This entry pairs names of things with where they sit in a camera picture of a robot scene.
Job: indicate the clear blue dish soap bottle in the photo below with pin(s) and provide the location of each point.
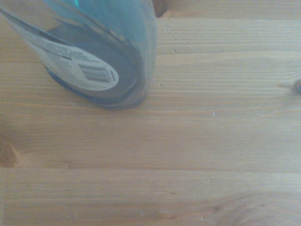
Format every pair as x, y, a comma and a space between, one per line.
110, 47

